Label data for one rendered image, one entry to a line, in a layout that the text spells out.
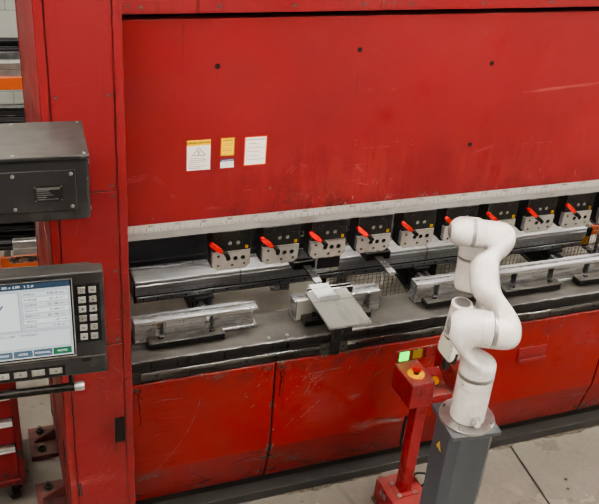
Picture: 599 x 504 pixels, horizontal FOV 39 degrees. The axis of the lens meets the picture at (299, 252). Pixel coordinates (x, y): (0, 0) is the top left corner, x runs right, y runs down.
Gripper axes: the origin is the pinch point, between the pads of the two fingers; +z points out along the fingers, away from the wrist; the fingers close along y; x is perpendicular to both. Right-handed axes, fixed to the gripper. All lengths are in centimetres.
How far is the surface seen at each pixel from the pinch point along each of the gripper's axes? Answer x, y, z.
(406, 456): -8, 0, 51
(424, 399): -8.4, 3.2, 14.2
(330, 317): -42, -24, -14
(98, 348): -139, 13, -50
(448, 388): 4.3, 0.5, 13.8
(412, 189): -4, -43, -56
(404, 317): -2.9, -30.7, -0.6
